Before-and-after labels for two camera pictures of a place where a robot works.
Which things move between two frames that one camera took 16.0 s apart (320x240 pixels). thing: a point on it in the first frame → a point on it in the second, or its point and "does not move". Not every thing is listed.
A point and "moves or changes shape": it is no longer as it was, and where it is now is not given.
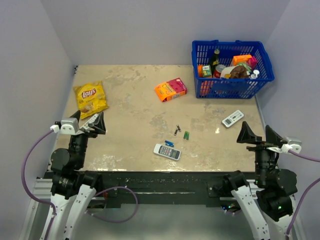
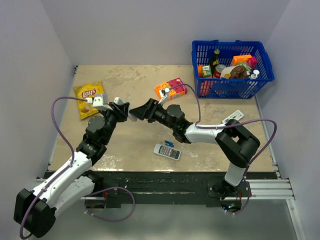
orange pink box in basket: [248, 59] does not move
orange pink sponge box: [171, 89] does not move
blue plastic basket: [202, 53] does not move
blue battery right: [169, 143] does not move
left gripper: [99, 127] → [120, 111]
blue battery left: [170, 143] does not move
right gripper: [272, 138] → [143, 112]
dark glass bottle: [214, 61] does not move
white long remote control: [91, 121] moves or changes shape
